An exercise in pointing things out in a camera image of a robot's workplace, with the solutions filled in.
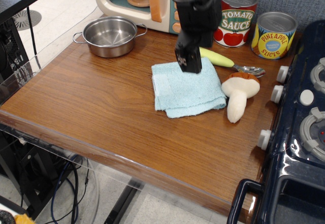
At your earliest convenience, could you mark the black desk left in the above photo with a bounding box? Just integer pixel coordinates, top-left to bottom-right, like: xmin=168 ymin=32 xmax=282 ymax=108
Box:
xmin=1 ymin=0 xmax=37 ymax=82

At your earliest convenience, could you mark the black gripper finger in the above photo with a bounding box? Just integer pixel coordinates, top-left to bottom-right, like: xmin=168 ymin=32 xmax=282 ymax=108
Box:
xmin=175 ymin=41 xmax=202 ymax=73

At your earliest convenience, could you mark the light blue cloth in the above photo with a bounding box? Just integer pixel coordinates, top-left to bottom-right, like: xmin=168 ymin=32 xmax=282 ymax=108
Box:
xmin=151 ymin=58 xmax=226 ymax=118

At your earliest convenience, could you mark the toy microwave oven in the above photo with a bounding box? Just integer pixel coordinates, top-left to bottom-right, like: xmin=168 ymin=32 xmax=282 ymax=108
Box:
xmin=96 ymin=0 xmax=181 ymax=34

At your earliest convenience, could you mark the blue cable under table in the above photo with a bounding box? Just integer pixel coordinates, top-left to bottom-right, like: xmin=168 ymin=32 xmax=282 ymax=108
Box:
xmin=50 ymin=157 xmax=79 ymax=224

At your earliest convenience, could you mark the tomato sauce can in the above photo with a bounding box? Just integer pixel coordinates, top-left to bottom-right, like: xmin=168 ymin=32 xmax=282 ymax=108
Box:
xmin=214 ymin=0 xmax=258 ymax=47

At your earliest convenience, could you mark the black table leg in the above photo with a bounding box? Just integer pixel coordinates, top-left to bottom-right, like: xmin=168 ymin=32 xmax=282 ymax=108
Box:
xmin=104 ymin=181 xmax=143 ymax=224

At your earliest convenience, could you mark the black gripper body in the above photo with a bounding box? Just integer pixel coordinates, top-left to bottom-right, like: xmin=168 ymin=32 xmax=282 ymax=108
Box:
xmin=175 ymin=0 xmax=221 ymax=47

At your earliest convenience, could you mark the small steel pot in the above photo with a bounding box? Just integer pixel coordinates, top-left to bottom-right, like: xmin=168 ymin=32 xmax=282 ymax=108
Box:
xmin=73 ymin=16 xmax=148 ymax=58

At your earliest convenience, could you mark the clear acrylic table guard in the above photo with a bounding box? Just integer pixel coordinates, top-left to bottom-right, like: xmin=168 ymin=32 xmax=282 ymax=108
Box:
xmin=0 ymin=5 xmax=143 ymax=191

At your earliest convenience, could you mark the yellow handled metal spoon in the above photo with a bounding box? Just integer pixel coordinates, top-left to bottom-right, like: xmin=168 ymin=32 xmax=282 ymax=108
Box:
xmin=200 ymin=47 xmax=266 ymax=78

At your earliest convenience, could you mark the plush mushroom toy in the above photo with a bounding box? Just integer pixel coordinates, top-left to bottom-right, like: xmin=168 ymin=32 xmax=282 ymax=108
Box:
xmin=221 ymin=72 xmax=260 ymax=123

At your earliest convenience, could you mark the pineapple slices can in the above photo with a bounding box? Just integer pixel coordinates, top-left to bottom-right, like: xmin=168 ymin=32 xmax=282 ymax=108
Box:
xmin=251 ymin=12 xmax=298 ymax=60

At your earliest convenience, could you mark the dark blue toy stove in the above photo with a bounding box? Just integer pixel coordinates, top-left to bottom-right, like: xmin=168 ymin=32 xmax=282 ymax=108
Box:
xmin=227 ymin=20 xmax=324 ymax=223

